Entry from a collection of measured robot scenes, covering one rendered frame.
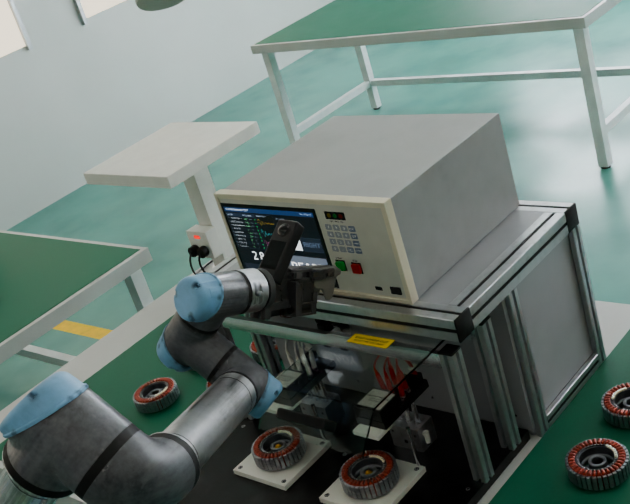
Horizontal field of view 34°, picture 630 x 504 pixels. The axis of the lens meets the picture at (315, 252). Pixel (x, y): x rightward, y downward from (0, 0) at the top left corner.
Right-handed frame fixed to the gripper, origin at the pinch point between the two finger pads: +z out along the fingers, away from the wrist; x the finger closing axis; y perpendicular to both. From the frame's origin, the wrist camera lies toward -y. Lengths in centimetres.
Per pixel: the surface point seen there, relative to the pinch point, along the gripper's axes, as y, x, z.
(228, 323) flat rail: 15.3, -34.7, 5.3
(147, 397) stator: 40, -75, 15
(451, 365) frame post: 15.3, 23.5, 4.2
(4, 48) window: -82, -468, 210
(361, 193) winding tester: -14.0, 7.0, -0.8
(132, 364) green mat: 36, -95, 25
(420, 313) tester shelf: 6.7, 17.8, 2.7
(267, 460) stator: 40.7, -18.5, 1.0
